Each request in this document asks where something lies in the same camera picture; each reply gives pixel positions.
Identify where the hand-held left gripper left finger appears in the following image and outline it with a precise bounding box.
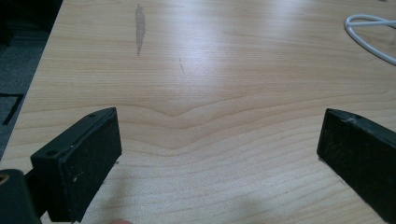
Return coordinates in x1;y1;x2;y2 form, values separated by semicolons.
30;106;122;223

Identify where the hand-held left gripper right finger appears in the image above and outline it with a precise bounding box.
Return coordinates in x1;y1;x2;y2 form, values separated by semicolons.
317;107;396;224

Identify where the white wire display rack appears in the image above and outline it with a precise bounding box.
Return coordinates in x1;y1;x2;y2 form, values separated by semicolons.
344;13;396;66

